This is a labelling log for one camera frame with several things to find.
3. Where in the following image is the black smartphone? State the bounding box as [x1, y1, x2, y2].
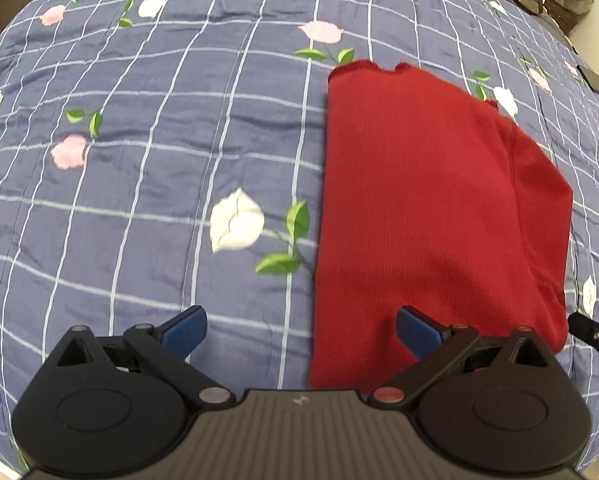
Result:
[577, 65, 599, 94]

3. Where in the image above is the red long sleeve sweater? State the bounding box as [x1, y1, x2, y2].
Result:
[309, 61, 573, 392]

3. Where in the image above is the blue checkered floral quilt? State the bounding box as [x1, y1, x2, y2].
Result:
[0, 0, 599, 477]

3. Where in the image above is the wooden nightstand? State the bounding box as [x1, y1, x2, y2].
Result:
[543, 0, 592, 36]

